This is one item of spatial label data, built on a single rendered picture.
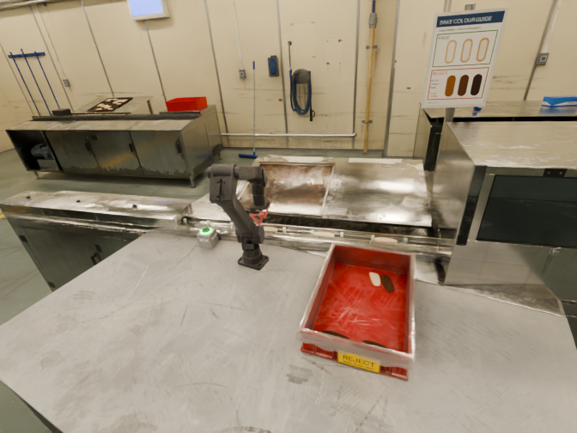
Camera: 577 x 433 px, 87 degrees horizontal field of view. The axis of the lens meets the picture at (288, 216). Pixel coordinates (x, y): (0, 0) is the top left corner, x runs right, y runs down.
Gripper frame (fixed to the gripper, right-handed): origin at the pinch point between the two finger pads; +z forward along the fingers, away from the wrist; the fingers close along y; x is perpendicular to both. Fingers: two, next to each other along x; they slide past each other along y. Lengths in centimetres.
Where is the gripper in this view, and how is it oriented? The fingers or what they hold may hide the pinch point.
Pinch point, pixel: (261, 220)
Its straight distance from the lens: 148.6
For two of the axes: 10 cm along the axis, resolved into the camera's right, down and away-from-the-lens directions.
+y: 2.7, -4.8, 8.4
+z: 0.7, 8.8, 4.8
